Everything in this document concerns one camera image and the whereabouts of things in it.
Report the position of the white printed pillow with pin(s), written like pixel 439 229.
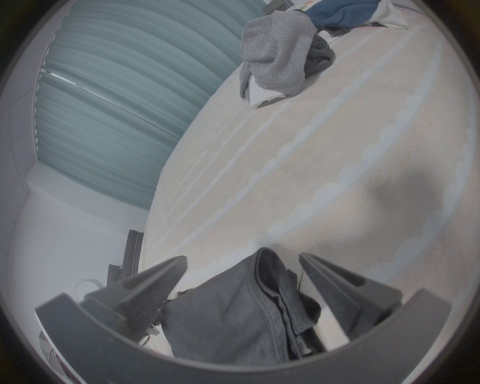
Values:
pixel 305 4

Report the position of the grey bedside table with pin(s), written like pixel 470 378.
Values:
pixel 277 4

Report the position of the blue-green curtain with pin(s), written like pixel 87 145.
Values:
pixel 93 142
pixel 150 56

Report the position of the pile of clothes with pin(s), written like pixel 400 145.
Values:
pixel 277 56

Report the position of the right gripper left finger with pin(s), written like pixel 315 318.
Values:
pixel 150 296

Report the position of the black dressing table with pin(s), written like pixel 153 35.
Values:
pixel 113 275

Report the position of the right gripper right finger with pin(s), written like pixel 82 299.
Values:
pixel 337 296

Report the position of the black T-shirt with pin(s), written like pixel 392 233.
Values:
pixel 232 318

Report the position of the black chest of drawers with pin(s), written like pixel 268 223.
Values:
pixel 132 255

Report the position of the bed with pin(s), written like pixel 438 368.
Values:
pixel 337 168

